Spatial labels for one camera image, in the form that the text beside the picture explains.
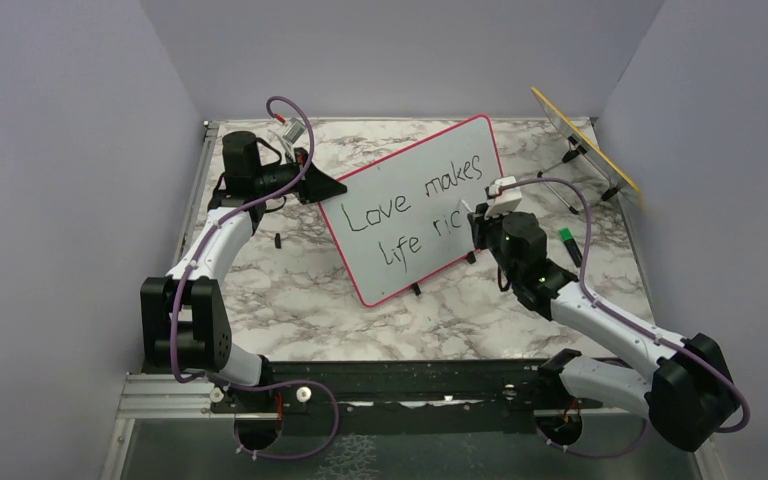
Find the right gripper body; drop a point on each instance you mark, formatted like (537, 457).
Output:
(488, 232)

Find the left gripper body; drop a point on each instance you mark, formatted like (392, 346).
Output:
(284, 173)

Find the white black-tipped marker pen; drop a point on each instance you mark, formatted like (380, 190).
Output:
(466, 206)

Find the pink-framed whiteboard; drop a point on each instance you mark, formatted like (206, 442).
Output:
(401, 221)

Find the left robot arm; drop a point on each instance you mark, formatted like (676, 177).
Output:
(184, 320)

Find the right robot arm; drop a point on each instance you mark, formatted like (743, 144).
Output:
(680, 386)

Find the green black highlighter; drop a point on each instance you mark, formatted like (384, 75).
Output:
(571, 246)

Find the yellow-edged board on stand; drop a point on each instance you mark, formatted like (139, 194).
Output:
(583, 147)

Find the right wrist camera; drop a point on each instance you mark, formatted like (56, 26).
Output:
(503, 196)

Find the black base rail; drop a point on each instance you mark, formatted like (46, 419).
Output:
(315, 398)

